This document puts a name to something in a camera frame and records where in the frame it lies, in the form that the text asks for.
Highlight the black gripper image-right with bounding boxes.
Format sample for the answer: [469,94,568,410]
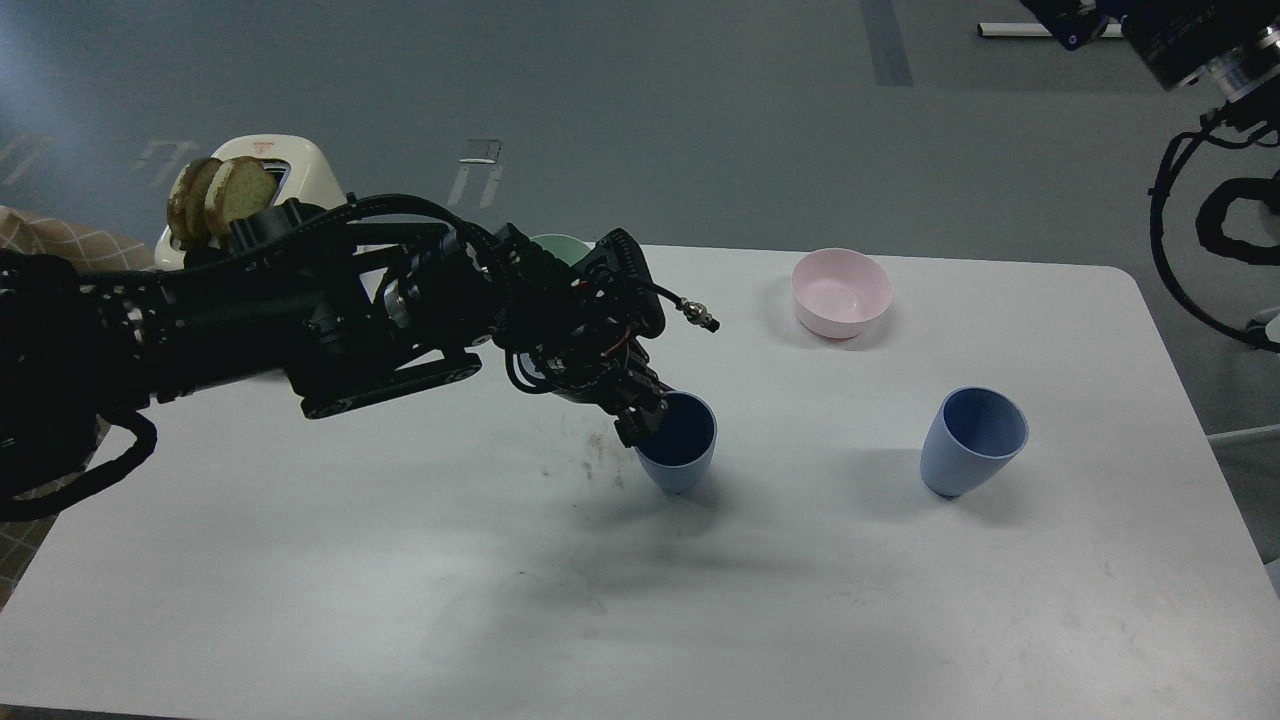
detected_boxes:
[1023,1,1279,94]

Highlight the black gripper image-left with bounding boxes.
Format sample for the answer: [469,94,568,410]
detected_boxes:
[490,225,721,448]

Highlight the blue cup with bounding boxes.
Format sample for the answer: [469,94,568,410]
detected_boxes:
[635,391,719,496]
[919,386,1029,498]

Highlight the green bowl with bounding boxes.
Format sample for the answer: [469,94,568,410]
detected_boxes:
[530,233,593,266]

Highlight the white stand base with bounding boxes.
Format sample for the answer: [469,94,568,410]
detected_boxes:
[975,20,1123,38]

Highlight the pink bowl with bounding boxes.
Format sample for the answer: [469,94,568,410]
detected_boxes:
[790,249,893,341]

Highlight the cream toaster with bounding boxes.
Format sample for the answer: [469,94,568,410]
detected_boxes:
[154,135,346,272]

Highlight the toast slice left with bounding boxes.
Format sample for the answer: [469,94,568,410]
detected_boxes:
[166,158,223,251]

